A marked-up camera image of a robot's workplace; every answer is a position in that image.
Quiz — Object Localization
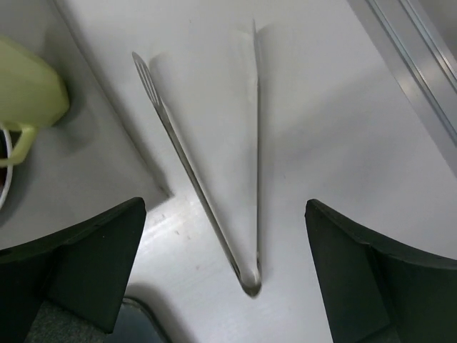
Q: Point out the white plate teal rim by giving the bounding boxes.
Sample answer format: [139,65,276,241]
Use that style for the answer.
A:
[0,128,13,209]

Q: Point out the aluminium rail right side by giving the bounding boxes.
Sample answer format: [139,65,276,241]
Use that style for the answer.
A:
[348,0,457,139]

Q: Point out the steel serving tongs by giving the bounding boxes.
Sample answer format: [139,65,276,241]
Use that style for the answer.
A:
[132,21,262,298]

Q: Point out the pale green mug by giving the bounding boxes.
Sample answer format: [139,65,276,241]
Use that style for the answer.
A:
[1,36,70,167]

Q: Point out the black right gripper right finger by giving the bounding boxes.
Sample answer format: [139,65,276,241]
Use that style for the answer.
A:
[305,199,456,342]

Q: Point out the grey placemat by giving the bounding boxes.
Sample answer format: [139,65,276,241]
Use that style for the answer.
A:
[1,1,171,248]

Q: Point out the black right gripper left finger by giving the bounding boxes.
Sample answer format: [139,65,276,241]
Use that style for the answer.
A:
[1,197,146,342]

